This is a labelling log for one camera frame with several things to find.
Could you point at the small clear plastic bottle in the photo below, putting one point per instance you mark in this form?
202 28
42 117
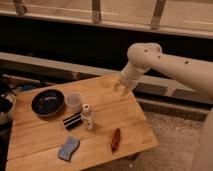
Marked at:
87 116

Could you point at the blue sponge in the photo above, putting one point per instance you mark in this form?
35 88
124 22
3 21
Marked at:
66 151

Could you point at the dark blue ceramic bowl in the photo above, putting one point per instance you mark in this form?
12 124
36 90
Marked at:
48 102

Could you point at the red brown oblong object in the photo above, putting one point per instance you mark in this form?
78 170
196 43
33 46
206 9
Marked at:
115 140

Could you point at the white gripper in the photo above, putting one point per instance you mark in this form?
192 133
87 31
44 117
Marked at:
128 78

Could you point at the wooden table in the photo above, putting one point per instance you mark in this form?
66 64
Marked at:
34 142

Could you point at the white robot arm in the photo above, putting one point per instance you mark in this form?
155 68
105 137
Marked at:
195 74

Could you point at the black white striped block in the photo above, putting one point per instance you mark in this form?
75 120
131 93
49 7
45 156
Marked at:
73 121

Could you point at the white ceramic cup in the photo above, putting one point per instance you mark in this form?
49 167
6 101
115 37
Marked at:
74 101

